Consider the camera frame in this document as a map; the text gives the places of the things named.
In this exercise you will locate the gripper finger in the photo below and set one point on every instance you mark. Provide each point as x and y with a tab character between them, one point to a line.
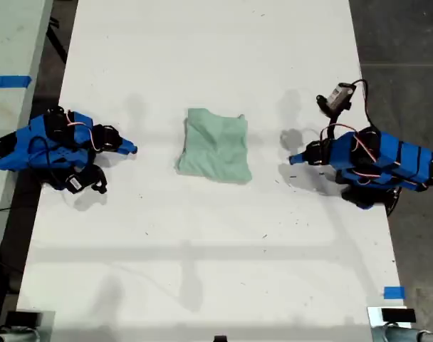
128	152
300	162
300	156
127	144

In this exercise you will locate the pale green T-shirt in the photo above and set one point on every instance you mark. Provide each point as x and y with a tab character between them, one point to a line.
216	149

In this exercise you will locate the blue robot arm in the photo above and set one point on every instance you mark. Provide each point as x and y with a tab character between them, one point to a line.
398	158
60	156

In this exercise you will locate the black stand leg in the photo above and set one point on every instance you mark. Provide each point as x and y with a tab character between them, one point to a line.
58	39

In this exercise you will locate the long blue tape strip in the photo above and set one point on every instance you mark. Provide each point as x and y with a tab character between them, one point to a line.
10	82

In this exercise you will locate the short blue tape strip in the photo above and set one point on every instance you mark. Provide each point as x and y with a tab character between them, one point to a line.
394	293

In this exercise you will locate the small black box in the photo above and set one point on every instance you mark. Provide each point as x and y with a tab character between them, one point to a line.
21	318
398	316

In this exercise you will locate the thin black camera stalk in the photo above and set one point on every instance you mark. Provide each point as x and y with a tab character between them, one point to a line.
333	121

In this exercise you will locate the wide black camera stalk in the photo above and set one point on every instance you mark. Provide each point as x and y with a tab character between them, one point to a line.
97	178

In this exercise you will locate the black labelled camera box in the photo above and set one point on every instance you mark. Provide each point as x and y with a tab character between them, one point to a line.
75	183

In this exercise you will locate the grey and black camera box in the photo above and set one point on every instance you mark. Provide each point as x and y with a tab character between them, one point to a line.
339	95

